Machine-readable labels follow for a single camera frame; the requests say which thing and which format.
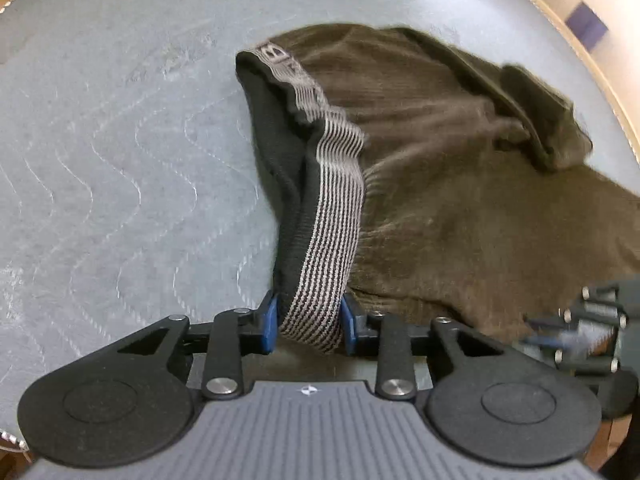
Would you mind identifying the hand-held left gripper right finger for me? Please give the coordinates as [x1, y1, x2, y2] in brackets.
[341, 293, 523, 402]

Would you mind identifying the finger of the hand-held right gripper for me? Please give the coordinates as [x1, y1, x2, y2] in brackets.
[521, 316, 624, 377]
[564, 282, 632, 331]

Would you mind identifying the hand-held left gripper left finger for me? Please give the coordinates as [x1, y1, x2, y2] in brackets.
[102, 289, 279, 403]

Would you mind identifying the dark brown pants striped waistband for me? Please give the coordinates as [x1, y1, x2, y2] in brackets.
[234, 22, 640, 356]

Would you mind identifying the grey quilted blanket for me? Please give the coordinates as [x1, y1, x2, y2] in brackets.
[0, 0, 640, 461]

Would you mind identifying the purple sheet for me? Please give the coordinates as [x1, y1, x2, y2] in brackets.
[566, 1, 609, 52]

